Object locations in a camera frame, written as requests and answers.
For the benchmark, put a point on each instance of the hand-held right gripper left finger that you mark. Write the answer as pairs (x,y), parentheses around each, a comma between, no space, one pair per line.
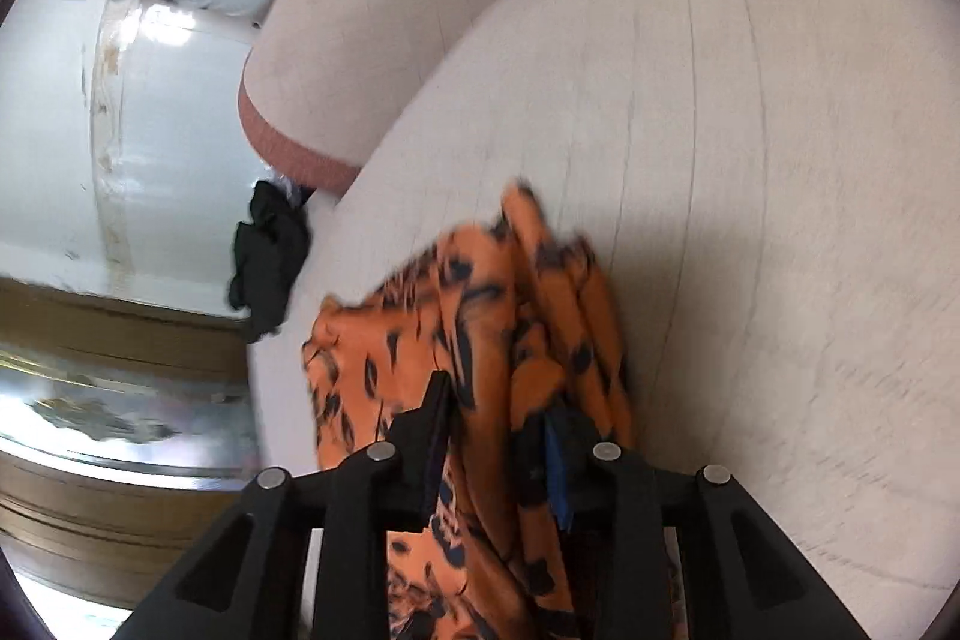
(435,452)

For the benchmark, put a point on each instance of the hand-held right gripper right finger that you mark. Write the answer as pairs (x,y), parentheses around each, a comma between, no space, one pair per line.
(559,471)

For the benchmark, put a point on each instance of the orange floral print garment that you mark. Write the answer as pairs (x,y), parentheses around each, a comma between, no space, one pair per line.
(487,347)

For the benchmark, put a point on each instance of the black garment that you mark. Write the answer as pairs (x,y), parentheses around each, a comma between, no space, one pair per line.
(266,261)

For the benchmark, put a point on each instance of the pink bolster pillow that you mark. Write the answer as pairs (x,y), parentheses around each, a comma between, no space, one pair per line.
(360,48)

